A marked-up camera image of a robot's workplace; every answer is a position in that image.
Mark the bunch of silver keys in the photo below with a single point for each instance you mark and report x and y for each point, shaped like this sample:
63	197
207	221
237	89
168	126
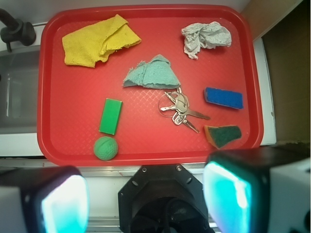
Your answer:
181	106

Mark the crumpled grey-white cloth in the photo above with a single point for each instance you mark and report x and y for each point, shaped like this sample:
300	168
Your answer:
206	36

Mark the green rectangular block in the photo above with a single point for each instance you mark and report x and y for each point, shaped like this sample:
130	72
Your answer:
110	117

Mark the teal frayed cloth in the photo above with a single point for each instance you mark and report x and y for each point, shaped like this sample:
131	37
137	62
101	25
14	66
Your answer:
155	74

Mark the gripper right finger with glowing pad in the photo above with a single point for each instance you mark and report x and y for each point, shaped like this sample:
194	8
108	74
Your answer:
262	190

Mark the red plastic tray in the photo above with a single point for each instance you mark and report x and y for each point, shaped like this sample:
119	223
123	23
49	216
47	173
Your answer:
71	98

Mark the yellow cloth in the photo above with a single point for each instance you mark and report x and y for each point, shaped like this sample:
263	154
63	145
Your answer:
96	42

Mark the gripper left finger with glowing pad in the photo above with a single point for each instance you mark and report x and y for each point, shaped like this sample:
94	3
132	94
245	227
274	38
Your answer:
43	200

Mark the green ball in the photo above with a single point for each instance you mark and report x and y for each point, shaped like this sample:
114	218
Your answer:
105	148

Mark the steel sink basin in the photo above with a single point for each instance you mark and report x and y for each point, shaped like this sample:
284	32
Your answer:
18	90

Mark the blue sponge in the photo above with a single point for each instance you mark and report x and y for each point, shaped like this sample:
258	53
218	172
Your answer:
223	97

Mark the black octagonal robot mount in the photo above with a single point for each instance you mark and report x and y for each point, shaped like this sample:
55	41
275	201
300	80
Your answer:
163	199

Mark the dark sink faucet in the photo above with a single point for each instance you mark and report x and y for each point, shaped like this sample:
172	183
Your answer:
16	30

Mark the green scouring sponge orange base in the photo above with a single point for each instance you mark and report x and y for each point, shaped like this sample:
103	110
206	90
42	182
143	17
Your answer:
220	136

